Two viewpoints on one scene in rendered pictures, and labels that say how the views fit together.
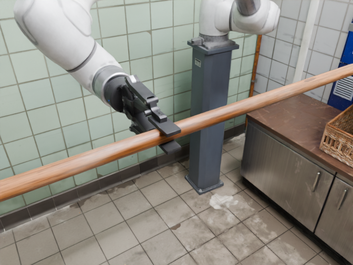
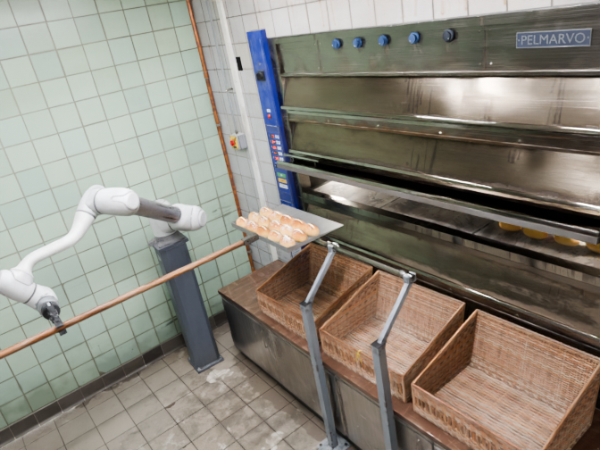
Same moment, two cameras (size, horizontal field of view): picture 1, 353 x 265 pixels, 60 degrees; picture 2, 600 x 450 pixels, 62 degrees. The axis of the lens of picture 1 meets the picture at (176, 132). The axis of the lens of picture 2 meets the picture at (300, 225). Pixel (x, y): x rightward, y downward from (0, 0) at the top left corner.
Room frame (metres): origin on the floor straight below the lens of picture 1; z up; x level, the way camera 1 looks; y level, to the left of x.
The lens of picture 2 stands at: (-1.37, -1.04, 2.25)
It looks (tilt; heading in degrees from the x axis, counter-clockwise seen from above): 24 degrees down; 359
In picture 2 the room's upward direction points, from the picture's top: 11 degrees counter-clockwise
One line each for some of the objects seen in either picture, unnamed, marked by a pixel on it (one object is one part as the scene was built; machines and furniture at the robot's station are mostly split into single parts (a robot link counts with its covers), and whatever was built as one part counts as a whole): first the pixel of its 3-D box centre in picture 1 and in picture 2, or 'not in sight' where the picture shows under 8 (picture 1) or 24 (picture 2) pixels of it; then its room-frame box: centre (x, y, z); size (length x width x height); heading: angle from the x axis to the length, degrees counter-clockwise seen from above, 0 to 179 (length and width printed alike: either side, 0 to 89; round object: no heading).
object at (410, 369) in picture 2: not in sight; (390, 329); (0.66, -1.40, 0.72); 0.56 x 0.49 x 0.28; 35
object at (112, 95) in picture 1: (128, 99); (52, 312); (0.61, 0.11, 1.19); 0.09 x 0.07 x 0.08; 32
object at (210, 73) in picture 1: (207, 122); (187, 304); (1.66, -0.20, 0.50); 0.21 x 0.21 x 1.00; 29
